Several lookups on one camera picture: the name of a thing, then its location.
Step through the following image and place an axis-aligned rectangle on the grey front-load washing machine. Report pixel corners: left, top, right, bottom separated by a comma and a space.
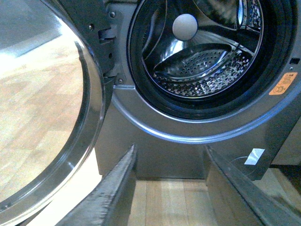
95, 0, 301, 180

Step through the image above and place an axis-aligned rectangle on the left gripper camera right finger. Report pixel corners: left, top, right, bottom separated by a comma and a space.
206, 146, 301, 226

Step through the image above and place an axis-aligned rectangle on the grey ball in drum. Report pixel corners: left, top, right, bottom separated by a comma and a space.
172, 14, 198, 41

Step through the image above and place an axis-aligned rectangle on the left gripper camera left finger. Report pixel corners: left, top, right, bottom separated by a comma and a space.
57, 144, 136, 226

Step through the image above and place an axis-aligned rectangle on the orange warning sticker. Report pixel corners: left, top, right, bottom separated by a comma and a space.
269, 72, 298, 96

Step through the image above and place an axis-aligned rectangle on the round glass washer door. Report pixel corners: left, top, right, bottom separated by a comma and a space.
0, 0, 114, 226

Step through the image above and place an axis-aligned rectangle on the white tape on washer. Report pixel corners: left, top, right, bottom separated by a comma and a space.
244, 148, 265, 165

